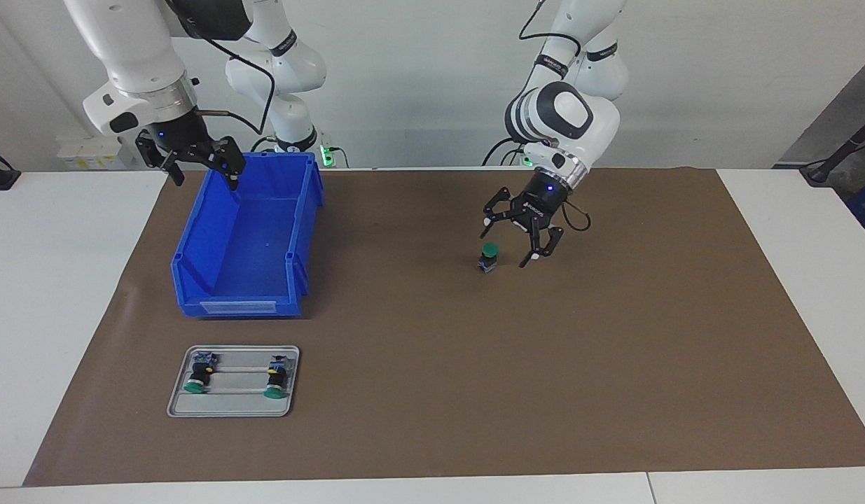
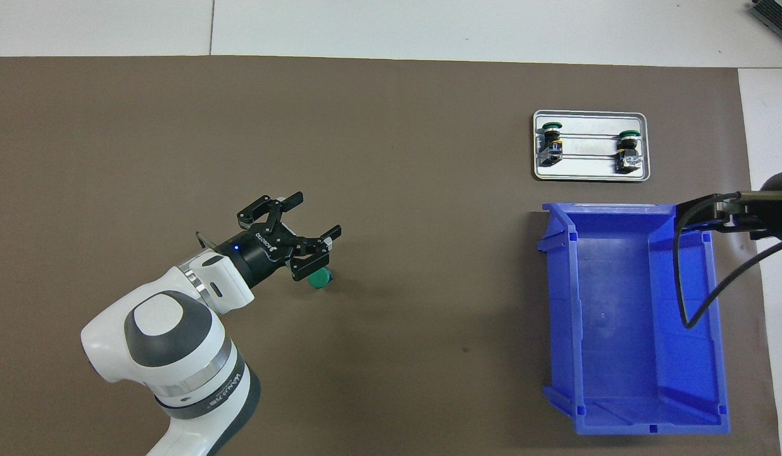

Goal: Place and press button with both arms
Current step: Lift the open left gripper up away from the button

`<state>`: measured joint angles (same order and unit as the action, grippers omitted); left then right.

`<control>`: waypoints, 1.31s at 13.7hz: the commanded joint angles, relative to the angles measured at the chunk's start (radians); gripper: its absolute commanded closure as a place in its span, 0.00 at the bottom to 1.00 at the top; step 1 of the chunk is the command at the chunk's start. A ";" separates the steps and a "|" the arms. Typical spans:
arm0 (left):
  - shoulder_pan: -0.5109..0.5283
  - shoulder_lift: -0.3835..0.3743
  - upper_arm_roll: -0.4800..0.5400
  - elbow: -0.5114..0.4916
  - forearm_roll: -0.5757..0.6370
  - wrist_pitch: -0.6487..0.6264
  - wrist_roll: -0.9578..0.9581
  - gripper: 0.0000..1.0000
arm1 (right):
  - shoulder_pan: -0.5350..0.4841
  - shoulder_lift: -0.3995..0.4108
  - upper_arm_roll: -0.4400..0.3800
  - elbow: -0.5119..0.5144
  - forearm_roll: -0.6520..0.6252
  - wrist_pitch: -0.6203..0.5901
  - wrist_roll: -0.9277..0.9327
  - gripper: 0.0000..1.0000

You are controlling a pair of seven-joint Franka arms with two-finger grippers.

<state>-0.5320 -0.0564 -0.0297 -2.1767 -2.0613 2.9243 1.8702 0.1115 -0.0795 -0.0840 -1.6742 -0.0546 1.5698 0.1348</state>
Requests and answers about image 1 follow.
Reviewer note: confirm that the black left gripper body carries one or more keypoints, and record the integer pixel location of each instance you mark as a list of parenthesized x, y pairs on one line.
[(544, 199)]

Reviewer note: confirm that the black stand pole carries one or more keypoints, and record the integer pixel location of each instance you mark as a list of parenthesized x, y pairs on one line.
[(835, 157)]

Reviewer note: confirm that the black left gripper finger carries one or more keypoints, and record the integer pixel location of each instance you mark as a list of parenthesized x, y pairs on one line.
[(548, 238), (501, 206)]

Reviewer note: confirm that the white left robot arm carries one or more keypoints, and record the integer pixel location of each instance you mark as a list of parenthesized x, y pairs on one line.
[(586, 126)]

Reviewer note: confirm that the brown table mat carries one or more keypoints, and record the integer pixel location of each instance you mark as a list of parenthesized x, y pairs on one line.
[(474, 364)]

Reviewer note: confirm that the blue plastic storage bin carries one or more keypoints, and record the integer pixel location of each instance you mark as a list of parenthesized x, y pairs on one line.
[(250, 245)]

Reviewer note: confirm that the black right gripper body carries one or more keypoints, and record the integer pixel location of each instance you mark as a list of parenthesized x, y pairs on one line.
[(173, 140)]

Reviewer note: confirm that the green push button switch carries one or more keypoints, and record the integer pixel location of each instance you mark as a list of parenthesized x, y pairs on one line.
[(489, 253), (277, 378), (197, 376)]

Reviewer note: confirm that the black clamp mount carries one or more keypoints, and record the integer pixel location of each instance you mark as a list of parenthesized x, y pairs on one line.
[(1, 178)]

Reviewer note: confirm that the silver metal tray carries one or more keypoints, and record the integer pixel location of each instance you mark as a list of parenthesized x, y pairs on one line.
[(232, 406)]

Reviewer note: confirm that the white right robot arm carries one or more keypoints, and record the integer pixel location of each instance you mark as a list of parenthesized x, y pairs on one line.
[(138, 63)]

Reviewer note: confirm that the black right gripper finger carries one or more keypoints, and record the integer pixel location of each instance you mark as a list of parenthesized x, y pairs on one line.
[(169, 166), (229, 157)]

